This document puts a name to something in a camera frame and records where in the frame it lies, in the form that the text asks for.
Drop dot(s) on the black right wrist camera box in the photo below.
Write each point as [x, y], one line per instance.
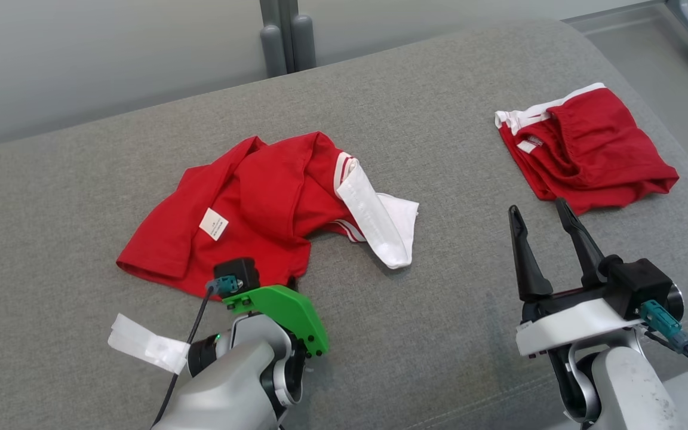
[642, 283]

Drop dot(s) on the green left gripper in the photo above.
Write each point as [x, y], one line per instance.
[290, 310]

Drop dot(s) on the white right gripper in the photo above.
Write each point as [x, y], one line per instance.
[565, 328]

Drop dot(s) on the grey double partition post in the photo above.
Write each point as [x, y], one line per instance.
[287, 42]

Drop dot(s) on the red shorts with white stripe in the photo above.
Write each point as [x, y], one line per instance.
[601, 143]

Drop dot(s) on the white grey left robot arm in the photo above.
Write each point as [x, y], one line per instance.
[230, 382]

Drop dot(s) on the white paper label tag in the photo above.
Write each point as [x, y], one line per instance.
[147, 345]

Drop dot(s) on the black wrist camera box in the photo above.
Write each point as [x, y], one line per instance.
[239, 269]
[642, 283]

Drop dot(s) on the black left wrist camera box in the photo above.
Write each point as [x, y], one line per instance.
[239, 269]

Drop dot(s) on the red jersey with white sleeves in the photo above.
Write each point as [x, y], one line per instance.
[260, 203]

